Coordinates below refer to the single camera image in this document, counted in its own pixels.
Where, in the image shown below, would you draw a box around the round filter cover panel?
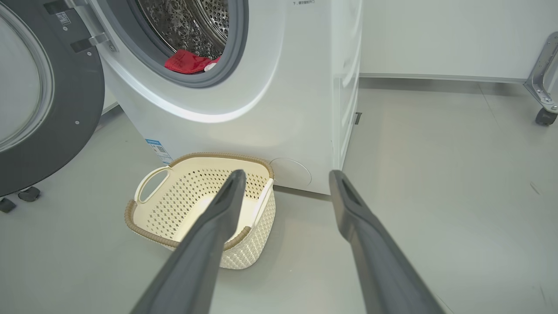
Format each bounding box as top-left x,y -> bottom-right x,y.
269,158 -> 313,188

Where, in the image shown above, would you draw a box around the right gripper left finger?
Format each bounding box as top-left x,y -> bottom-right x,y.
131,169 -> 248,314

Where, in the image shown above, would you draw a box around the white front-load washing machine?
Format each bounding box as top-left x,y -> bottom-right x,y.
85,0 -> 364,196

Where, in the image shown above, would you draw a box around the blue white energy label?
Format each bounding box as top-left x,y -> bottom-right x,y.
145,139 -> 173,166

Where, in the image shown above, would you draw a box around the metal frame leg with caster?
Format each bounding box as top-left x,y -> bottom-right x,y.
523,31 -> 558,127

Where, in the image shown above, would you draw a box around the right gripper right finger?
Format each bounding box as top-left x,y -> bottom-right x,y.
328,169 -> 445,314

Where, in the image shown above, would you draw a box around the red lettered jersey garment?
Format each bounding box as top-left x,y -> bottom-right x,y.
164,49 -> 215,75

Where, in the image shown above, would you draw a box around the steel washing machine drum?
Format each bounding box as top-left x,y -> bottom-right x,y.
135,0 -> 230,60

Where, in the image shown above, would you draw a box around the black round washing machine door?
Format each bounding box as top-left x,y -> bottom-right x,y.
0,0 -> 106,198

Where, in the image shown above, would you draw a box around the cream perforated laundry basket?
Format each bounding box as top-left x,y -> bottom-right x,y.
124,152 -> 276,270

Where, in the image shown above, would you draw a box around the grey rubber door gasket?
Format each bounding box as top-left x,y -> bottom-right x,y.
97,0 -> 249,89

